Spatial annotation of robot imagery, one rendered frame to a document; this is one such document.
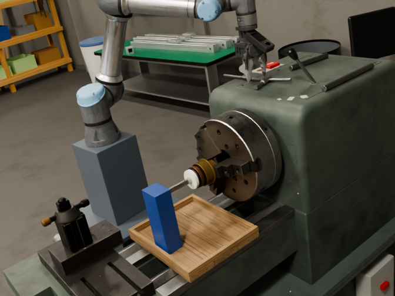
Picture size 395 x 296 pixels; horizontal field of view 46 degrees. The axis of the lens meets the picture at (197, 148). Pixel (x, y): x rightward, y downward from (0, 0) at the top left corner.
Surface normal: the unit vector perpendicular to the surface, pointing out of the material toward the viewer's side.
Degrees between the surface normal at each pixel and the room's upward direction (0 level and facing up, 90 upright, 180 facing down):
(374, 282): 90
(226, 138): 90
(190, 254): 0
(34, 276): 0
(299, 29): 90
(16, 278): 0
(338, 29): 90
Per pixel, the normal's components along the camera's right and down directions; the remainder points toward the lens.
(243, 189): -0.77, 0.38
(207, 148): 0.37, -0.38
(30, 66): 0.73, 0.17
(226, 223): -0.17, -0.90
